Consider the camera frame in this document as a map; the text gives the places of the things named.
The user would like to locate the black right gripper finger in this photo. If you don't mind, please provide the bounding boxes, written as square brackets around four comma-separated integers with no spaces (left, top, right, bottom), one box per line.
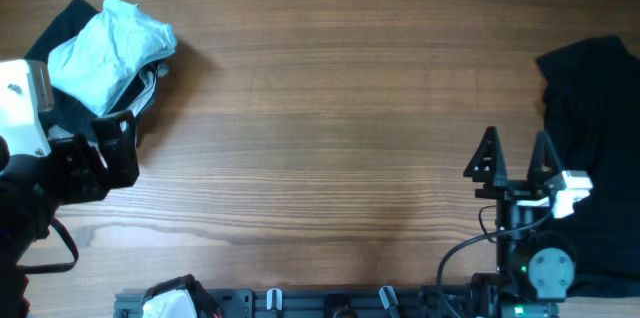
[463,126,508,184]
[527,130,564,183]

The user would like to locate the light blue t-shirt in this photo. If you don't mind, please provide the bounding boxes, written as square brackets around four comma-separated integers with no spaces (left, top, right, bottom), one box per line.
[48,0,177,117]

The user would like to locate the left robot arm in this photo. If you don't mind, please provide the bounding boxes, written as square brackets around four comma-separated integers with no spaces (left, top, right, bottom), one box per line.
[1,111,139,317]

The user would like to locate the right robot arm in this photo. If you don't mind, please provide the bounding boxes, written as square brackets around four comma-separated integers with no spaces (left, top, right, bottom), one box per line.
[462,126,592,317]

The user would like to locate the folded black garment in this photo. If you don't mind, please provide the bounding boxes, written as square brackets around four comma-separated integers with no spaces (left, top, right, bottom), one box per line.
[24,0,168,142]

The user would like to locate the folded grey garment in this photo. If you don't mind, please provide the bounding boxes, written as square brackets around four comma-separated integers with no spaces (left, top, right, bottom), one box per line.
[39,60,169,143]

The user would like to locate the black garment right pile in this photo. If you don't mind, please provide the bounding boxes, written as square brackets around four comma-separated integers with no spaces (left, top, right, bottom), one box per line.
[536,36,639,298]

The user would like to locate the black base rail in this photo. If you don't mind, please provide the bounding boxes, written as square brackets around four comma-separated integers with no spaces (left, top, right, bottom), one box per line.
[113,285,559,318]

